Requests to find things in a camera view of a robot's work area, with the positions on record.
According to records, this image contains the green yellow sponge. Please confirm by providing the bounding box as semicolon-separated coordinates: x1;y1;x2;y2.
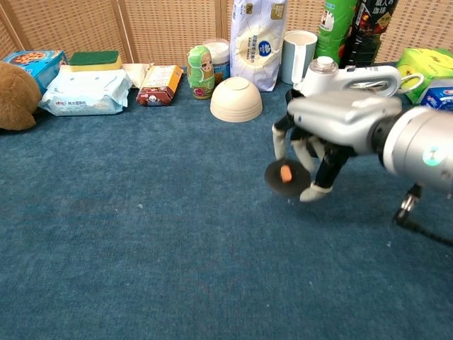
69;50;123;73

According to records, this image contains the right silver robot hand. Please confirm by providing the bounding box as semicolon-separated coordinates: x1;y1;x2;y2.
271;90;403;203

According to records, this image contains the wicker folding screen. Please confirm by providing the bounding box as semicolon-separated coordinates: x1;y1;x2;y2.
0;0;453;68

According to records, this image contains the blue cookie box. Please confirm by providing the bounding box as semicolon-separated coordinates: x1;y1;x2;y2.
1;50;69;95

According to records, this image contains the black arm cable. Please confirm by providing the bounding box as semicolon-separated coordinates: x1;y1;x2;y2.
394;183;453;248

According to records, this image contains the white lidded jar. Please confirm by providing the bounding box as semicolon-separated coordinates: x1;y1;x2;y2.
202;38;231;86

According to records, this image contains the light blue wet wipes pack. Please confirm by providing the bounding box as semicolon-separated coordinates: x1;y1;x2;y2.
38;65;134;117

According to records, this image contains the green tissue pack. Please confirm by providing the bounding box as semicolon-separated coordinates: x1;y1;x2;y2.
396;47;453;104

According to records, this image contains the light blue white mug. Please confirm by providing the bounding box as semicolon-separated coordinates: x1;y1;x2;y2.
281;30;319;85

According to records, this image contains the brown plush toy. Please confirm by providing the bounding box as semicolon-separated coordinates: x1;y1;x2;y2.
0;60;43;131

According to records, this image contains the blue table cloth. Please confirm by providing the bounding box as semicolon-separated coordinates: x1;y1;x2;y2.
0;63;453;340

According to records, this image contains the white paper bag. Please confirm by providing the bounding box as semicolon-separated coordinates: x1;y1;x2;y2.
229;0;288;93

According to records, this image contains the green chip can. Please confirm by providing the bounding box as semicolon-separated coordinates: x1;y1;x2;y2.
314;0;359;68

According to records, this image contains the white steamer power cable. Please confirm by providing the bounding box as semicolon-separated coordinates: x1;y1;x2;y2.
398;72;425;95

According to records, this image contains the white handheld garment steamer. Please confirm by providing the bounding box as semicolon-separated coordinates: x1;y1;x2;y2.
293;55;403;99

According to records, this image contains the black cast iron teapot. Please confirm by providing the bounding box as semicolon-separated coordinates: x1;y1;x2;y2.
285;88;346;159

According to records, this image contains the blue white toothpaste box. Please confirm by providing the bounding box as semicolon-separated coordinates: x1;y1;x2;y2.
420;86;453;113

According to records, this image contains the white plastic pack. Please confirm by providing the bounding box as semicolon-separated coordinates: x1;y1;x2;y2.
122;62;155;89

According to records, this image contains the brown orange snack box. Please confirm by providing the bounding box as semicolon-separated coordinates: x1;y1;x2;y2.
136;64;184;108

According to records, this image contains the dark coffee drink bottle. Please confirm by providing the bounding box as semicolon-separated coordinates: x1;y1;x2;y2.
339;0;400;70

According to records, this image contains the cream ceramic bowl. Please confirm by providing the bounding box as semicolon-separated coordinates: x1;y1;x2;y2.
210;76;264;123

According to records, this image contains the black lid orange knob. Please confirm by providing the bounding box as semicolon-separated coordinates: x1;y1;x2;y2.
264;159;312;198

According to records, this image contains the green matryoshka doll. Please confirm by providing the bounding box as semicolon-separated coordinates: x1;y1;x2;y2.
186;45;216;101

